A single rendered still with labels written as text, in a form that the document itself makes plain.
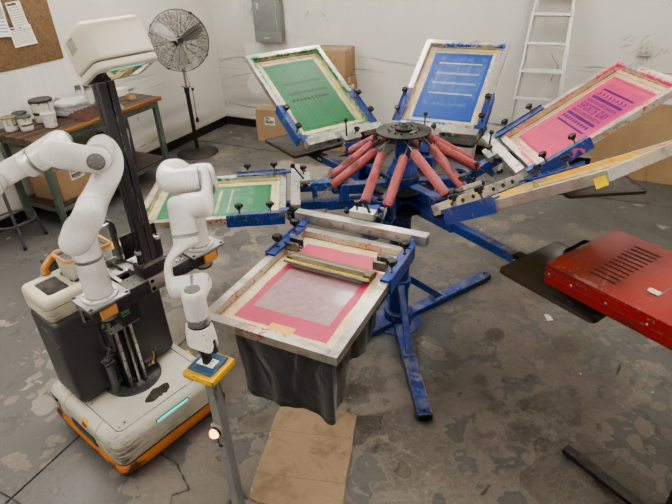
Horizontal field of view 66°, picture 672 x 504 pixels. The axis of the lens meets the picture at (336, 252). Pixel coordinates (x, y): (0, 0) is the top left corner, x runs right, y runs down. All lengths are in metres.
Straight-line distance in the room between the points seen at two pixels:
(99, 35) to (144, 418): 1.75
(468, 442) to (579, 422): 0.61
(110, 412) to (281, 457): 0.86
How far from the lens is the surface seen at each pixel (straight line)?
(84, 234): 1.80
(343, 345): 1.84
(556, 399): 3.20
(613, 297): 2.05
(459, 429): 2.92
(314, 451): 2.78
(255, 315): 2.07
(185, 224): 1.72
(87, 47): 1.70
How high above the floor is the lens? 2.20
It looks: 31 degrees down
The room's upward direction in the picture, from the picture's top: 2 degrees counter-clockwise
